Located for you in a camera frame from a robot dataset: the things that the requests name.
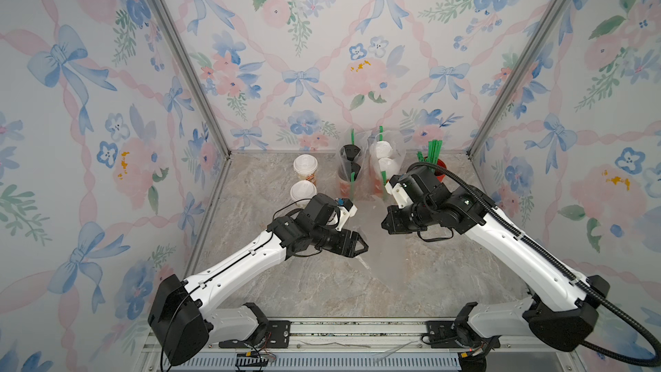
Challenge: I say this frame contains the black-lid red cup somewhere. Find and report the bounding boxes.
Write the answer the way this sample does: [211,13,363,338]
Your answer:
[338,161,361,182]
[340,144,361,162]

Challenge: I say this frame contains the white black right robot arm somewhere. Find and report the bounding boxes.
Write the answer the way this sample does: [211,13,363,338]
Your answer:
[381,164,600,352]

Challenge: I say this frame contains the green wrapped straws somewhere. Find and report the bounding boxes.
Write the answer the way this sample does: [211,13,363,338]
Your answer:
[417,139,443,165]

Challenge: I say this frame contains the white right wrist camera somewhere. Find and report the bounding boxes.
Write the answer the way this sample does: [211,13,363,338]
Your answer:
[385,175,413,209]

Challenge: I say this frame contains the left aluminium corner post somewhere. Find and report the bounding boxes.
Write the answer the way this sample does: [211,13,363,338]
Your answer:
[126,0,232,158]

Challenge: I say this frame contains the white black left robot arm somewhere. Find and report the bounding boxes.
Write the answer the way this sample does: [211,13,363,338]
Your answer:
[147,194,368,371]

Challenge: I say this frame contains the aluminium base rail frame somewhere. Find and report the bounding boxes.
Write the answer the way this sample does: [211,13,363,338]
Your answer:
[177,318,586,371]

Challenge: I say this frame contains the aluminium corner post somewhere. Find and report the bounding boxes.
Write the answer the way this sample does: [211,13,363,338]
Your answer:
[466,0,571,160]
[126,0,232,158]

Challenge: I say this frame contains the clear plastic carrier bag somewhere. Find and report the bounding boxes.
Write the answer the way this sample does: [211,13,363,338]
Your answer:
[368,127,406,197]

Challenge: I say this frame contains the black corrugated cable conduit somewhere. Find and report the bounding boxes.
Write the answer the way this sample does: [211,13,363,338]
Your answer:
[407,161,661,368]

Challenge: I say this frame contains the white-lid red cup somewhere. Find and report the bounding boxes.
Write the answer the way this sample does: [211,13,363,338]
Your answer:
[377,158,400,181]
[374,141,395,160]

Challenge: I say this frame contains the right aluminium corner post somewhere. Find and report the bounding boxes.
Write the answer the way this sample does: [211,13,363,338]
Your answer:
[466,0,571,160]

